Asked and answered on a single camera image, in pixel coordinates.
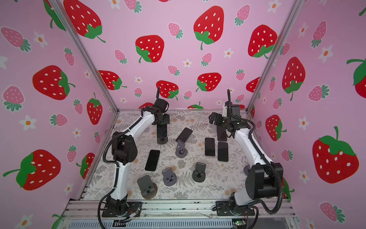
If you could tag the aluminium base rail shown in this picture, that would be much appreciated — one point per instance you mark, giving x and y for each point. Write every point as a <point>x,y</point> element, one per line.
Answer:
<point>177,214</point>

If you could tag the far right grey stand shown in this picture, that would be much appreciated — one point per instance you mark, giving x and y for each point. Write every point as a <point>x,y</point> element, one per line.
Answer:
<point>246,170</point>

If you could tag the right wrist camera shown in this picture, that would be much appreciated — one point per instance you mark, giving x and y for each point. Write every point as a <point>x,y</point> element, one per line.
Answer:
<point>234,111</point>

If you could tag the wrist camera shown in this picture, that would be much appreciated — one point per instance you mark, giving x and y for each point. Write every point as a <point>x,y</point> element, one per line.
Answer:
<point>234,111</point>
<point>161,104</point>

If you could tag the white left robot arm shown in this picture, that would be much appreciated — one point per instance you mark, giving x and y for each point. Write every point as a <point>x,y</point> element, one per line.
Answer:
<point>122,151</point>

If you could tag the middle grey round stand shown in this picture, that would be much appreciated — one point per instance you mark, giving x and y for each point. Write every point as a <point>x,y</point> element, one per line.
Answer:
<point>181,150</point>

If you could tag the dark front right stand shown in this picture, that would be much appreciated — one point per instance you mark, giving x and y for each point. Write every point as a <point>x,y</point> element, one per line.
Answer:
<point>199,174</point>

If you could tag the back black round stand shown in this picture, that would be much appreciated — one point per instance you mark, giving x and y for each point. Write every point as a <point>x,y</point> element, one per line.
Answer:
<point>162,137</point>

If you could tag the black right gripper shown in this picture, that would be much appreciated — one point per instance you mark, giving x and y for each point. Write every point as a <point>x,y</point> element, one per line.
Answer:
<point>216,119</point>

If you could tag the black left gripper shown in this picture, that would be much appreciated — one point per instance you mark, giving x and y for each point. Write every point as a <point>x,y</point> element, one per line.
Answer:
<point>167,116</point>

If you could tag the wooden base grey stand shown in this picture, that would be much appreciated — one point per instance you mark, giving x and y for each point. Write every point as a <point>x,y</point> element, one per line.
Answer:
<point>147,187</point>

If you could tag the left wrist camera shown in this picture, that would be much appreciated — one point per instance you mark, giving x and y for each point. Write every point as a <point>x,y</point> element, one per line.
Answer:
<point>161,104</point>

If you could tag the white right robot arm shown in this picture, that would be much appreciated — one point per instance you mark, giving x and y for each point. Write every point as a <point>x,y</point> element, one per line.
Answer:
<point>263,182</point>

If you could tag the grey front middle stand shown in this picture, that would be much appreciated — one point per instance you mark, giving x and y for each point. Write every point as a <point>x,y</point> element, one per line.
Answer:
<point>169,177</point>

